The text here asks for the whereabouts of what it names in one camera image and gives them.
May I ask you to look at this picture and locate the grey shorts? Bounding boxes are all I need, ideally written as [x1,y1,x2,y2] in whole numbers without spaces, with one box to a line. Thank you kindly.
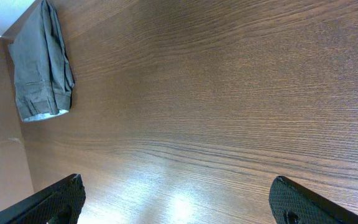
[9,1,75,123]

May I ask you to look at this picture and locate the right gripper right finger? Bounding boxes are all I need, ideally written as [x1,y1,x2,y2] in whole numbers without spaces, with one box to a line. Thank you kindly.
[268,175,358,224]

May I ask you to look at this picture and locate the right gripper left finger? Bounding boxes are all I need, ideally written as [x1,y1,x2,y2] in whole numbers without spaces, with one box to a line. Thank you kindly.
[0,174,86,224]

